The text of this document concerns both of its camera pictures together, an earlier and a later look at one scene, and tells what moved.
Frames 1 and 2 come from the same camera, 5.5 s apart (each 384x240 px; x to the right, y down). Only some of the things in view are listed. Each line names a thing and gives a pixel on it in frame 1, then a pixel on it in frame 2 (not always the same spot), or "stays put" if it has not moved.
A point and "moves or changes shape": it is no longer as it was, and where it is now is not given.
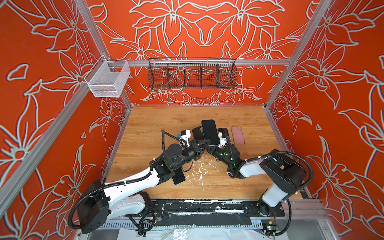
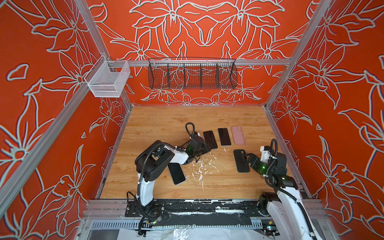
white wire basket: x=107 y=77 stays put
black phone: x=210 y=132 moves or changes shape
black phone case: x=198 y=133 -> x=241 y=166
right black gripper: x=213 y=149 -> x=251 y=160
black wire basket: x=192 y=73 stays put
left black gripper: x=197 y=151 stays put
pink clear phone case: x=238 y=135 stays put
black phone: x=179 y=176 stays put
